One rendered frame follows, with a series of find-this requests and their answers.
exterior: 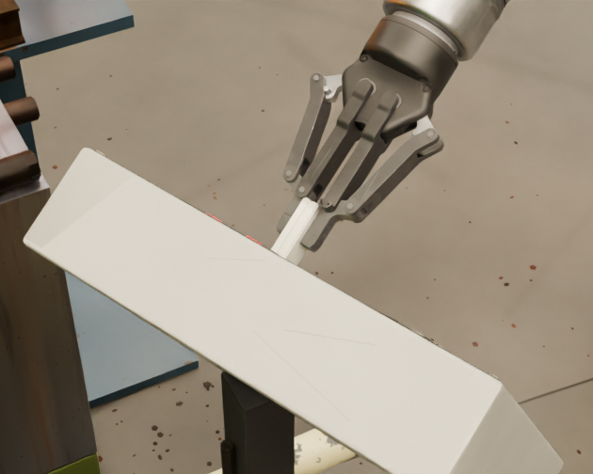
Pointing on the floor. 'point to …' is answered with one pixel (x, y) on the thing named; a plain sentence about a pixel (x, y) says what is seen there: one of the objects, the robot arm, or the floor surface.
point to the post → (257, 430)
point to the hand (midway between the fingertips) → (294, 242)
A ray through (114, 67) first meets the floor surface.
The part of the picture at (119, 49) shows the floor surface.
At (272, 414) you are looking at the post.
